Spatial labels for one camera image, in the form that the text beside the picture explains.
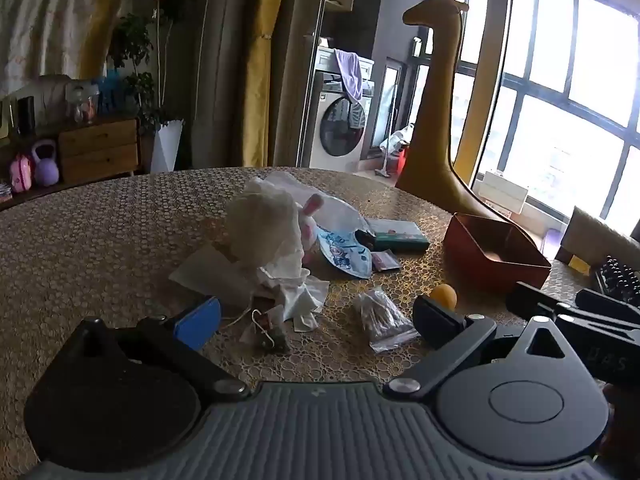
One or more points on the white washing machine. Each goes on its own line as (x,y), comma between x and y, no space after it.
(340,130)

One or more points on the yellow curtain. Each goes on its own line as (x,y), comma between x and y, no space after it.
(262,85)

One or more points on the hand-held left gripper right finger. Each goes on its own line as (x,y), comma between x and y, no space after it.
(434,321)

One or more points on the red box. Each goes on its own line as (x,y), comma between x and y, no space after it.
(480,260)

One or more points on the purple kettlebell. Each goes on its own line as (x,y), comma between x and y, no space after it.
(46,167)

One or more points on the floral cloth cover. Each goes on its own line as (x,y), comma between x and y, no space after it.
(45,15)

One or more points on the purple towel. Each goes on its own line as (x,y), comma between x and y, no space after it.
(350,75)

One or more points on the blue printed pouch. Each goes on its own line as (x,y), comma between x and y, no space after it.
(345,255)

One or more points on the orange ball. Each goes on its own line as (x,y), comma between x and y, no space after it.
(443,294)

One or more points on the green potted plant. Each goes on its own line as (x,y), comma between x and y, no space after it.
(145,60)

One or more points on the white planter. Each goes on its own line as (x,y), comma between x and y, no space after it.
(167,147)

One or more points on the flat white tissue sheet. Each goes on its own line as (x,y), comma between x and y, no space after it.
(210,275)

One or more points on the white mesh cloth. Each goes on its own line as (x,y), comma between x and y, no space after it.
(260,220)

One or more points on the white floor bag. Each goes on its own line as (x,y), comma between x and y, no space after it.
(397,137)

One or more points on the wooden drawer cabinet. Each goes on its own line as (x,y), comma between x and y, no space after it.
(100,152)

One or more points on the cotton swab plastic bag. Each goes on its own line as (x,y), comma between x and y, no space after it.
(382,317)

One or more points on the pink white plush toy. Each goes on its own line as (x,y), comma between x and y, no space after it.
(310,230)

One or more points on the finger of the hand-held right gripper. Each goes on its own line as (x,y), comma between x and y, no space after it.
(535,300)
(610,302)

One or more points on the white panel box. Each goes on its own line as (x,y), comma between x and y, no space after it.
(502,195)

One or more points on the blue bottle pack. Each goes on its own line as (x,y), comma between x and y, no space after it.
(112,92)

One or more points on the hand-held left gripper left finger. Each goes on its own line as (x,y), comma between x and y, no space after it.
(199,319)

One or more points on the green white tissue pack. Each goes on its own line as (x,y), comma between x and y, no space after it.
(400,237)

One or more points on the small pink sachet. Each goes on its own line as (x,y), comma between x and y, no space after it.
(386,261)

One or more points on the glass jar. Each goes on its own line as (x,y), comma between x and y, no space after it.
(82,105)

